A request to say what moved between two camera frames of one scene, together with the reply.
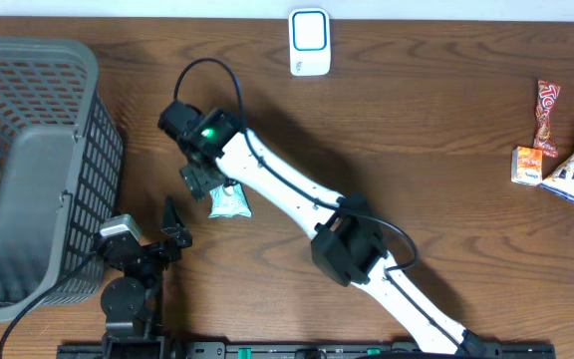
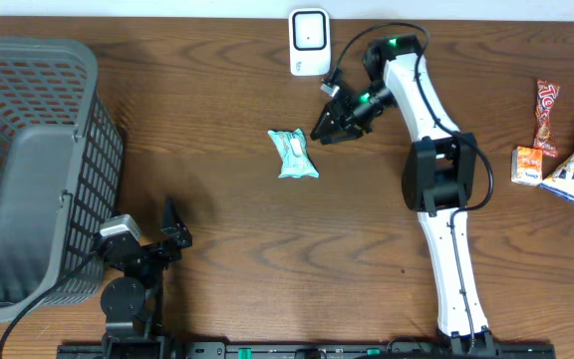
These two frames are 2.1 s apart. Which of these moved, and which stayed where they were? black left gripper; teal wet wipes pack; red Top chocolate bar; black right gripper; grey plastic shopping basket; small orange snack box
Moved: teal wet wipes pack; black right gripper
Stayed: small orange snack box; grey plastic shopping basket; red Top chocolate bar; black left gripper
